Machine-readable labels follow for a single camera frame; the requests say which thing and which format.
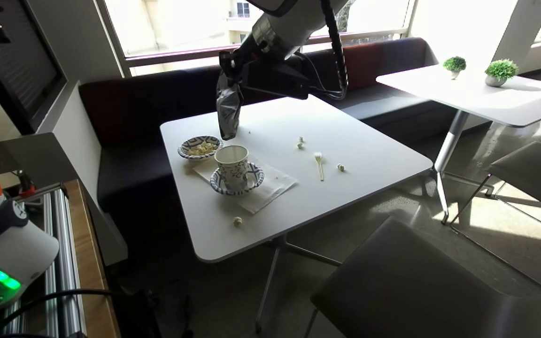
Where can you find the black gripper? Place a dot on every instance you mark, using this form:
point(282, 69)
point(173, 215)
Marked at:
point(277, 78)

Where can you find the black yellow snack bag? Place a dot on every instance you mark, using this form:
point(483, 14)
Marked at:
point(228, 116)

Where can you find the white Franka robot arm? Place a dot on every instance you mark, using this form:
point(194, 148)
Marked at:
point(14, 251)

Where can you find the popcorn heap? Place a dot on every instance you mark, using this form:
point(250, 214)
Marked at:
point(201, 148)

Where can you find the blue patterned bowl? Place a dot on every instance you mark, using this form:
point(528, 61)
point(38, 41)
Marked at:
point(186, 153)

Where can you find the patterned ceramic mug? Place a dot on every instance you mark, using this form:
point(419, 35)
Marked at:
point(232, 167)

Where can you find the patterned saucer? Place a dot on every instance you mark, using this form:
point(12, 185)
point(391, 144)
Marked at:
point(254, 182)

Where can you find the upholstered bench seat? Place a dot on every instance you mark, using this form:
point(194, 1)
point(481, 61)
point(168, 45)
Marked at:
point(126, 106)

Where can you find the white paper napkin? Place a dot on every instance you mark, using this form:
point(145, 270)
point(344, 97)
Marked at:
point(277, 185)

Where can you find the small green plant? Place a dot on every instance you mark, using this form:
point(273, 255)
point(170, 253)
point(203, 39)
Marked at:
point(455, 63)

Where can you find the red clamp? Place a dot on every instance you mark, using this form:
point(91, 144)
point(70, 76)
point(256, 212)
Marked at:
point(27, 187)

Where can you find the wooden board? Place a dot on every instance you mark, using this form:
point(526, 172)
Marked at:
point(93, 270)

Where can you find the green plant white pot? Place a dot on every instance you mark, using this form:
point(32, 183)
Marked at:
point(502, 69)

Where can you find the white side table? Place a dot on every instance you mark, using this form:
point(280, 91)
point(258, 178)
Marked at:
point(502, 101)

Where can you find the grey chair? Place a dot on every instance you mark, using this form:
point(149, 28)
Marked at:
point(534, 176)
point(408, 289)

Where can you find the white table leg frame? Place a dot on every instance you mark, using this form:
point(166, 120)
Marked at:
point(269, 283)

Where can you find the dark framed wall panel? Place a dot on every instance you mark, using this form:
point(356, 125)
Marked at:
point(19, 63)

